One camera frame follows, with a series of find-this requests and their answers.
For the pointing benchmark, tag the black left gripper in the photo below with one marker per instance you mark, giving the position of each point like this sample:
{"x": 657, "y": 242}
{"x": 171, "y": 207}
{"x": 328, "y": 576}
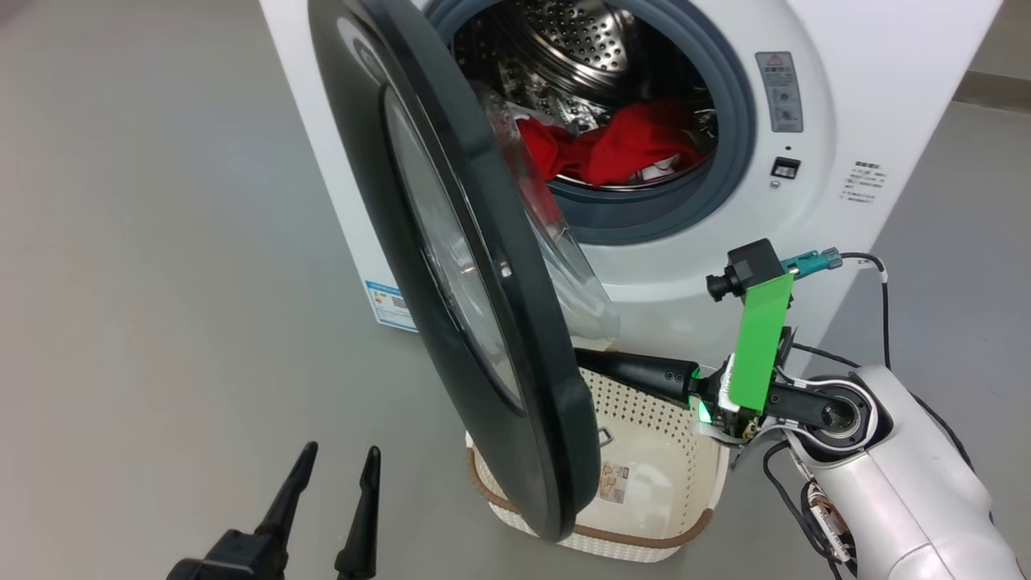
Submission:
{"x": 238, "y": 560}

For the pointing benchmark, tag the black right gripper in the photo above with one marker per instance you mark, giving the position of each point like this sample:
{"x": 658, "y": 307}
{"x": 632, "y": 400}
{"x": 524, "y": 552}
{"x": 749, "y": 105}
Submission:
{"x": 717, "y": 395}

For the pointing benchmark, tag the black round glass machine door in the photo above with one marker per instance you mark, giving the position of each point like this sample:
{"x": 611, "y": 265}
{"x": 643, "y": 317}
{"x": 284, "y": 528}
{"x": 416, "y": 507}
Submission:
{"x": 515, "y": 338}

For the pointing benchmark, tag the cream perforated laundry basket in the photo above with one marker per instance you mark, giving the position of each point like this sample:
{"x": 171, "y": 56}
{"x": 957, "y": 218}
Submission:
{"x": 660, "y": 483}

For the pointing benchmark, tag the paper label inside basket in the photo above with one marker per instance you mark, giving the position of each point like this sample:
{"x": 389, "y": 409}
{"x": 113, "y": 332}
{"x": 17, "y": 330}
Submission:
{"x": 614, "y": 483}

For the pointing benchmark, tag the white front-load washing machine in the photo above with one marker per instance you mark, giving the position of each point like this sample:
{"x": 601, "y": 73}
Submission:
{"x": 805, "y": 250}

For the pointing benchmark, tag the grey rubber door gasket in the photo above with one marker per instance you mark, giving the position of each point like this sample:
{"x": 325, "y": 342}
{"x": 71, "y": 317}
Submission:
{"x": 725, "y": 161}

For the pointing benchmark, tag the black door latch socket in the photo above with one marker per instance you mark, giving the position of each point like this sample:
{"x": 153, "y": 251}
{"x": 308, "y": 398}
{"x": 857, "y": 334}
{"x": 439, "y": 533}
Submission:
{"x": 785, "y": 167}

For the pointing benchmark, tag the blue energy label sticker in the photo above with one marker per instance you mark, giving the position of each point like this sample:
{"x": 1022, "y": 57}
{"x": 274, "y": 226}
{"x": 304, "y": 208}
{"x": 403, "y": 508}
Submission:
{"x": 391, "y": 306}

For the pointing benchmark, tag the printed text sticker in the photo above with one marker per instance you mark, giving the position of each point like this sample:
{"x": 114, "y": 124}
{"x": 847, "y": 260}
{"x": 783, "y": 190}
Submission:
{"x": 863, "y": 184}

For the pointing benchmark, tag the grey warning label sticker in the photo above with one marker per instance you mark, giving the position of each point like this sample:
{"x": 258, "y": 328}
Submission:
{"x": 779, "y": 93}

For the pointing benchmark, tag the perforated steel drum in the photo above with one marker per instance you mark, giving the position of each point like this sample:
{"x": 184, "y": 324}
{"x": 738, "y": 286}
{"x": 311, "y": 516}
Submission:
{"x": 580, "y": 40}

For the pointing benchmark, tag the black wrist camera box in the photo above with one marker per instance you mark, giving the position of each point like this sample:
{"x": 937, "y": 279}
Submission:
{"x": 753, "y": 266}

